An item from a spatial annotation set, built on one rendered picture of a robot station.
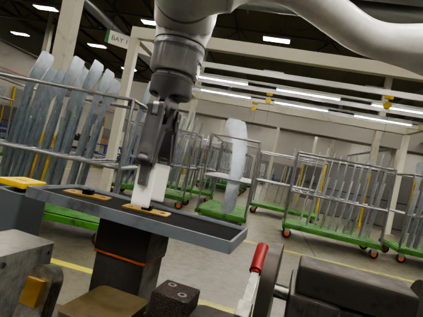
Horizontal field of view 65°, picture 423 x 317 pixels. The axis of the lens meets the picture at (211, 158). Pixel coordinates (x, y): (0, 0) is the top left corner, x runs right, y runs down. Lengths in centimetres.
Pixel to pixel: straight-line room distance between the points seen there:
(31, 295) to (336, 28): 56
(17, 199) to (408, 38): 76
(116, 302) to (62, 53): 754
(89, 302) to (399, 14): 1237
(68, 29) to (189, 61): 743
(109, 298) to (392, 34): 61
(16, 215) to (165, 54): 40
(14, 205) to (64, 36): 734
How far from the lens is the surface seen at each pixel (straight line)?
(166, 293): 45
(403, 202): 1297
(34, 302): 46
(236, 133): 663
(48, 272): 46
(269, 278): 35
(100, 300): 45
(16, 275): 51
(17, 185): 72
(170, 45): 58
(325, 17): 56
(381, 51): 68
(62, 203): 60
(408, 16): 1262
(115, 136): 668
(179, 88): 57
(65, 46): 789
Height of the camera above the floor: 128
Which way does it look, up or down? level
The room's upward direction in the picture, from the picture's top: 12 degrees clockwise
